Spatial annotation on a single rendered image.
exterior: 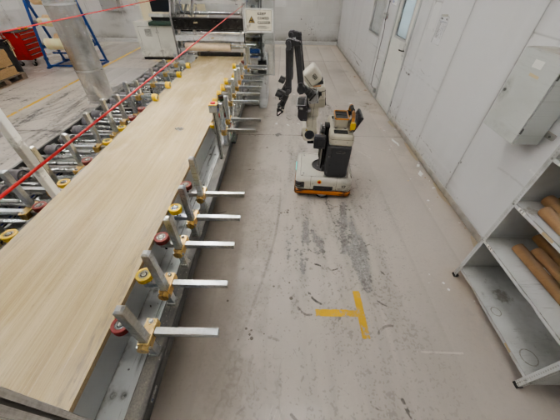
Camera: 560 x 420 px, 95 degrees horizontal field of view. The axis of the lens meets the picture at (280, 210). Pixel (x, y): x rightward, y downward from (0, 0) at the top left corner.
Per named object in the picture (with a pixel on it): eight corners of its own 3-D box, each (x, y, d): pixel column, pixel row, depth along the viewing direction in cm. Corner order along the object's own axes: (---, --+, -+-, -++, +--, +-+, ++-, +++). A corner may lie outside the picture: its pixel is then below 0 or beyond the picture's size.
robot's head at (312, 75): (322, 72, 258) (313, 60, 252) (322, 79, 243) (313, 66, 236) (311, 82, 266) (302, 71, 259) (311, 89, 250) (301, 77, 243)
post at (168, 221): (192, 267, 165) (171, 214, 132) (190, 272, 162) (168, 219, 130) (186, 267, 165) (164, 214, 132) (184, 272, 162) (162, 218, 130)
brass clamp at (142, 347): (162, 322, 121) (159, 317, 118) (151, 353, 112) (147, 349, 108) (149, 322, 121) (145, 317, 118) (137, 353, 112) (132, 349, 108)
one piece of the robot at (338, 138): (341, 162, 345) (353, 97, 288) (344, 187, 305) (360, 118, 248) (316, 160, 347) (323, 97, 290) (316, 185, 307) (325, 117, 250)
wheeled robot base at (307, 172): (344, 168, 357) (347, 152, 340) (349, 198, 310) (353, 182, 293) (296, 166, 361) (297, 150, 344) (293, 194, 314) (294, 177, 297)
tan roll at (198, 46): (260, 51, 463) (260, 42, 455) (260, 52, 454) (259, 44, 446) (181, 49, 464) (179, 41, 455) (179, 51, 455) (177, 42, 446)
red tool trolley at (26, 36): (51, 60, 774) (33, 27, 719) (36, 67, 719) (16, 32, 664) (33, 60, 770) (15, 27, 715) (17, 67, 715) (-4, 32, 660)
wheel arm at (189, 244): (235, 245, 155) (234, 241, 152) (234, 250, 152) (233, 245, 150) (162, 244, 155) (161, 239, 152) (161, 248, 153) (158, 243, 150)
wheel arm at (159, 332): (220, 331, 119) (218, 327, 116) (218, 338, 116) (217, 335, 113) (126, 329, 119) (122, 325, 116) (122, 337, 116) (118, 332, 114)
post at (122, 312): (163, 351, 127) (125, 303, 94) (161, 358, 124) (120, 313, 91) (157, 351, 127) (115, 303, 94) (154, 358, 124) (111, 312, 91)
